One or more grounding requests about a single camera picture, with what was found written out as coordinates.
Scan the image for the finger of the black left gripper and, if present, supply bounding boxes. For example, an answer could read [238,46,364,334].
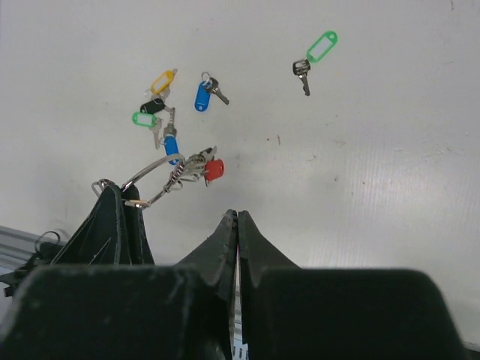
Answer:
[50,185,124,266]
[123,204,155,265]

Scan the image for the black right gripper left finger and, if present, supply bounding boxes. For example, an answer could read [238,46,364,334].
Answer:
[1,210,238,359]

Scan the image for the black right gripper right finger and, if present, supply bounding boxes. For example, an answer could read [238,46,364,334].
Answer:
[238,211,469,359]

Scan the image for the large silver keyring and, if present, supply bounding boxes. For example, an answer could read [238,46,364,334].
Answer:
[121,154,186,210]

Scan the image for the silver keys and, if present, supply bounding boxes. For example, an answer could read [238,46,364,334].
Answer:
[163,146,217,193]

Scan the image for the red key tag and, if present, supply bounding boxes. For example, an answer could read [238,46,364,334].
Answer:
[204,159,224,186]

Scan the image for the black key tag with keys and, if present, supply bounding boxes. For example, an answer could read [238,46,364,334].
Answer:
[139,96,166,115]

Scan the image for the blue key tag lower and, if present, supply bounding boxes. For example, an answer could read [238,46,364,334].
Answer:
[163,136,179,165]

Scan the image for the blue key tag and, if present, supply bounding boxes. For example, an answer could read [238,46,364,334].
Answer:
[194,81,211,112]
[163,136,179,165]

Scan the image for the silver key on green tag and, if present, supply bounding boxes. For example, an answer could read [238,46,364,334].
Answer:
[149,118,162,150]

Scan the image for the silver key on lower blue tag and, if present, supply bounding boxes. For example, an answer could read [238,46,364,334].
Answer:
[163,107,177,138]

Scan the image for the silver key on blue tag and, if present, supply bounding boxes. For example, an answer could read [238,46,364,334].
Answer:
[201,71,230,105]
[163,107,177,138]

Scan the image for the green key tag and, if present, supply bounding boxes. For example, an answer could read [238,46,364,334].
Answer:
[132,112,158,128]
[306,31,338,63]

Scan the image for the blue key tag upper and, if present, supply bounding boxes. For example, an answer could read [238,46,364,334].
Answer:
[194,81,211,112]

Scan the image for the yellow key tag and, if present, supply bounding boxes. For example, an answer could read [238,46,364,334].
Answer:
[146,68,178,95]

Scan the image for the silver key on upper blue tag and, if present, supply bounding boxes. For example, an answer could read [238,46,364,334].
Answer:
[201,71,230,105]

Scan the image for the black-head key on green tag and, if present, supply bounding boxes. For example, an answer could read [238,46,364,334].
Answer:
[292,59,311,96]

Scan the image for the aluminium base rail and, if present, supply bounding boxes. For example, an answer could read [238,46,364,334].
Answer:
[1,226,66,275]

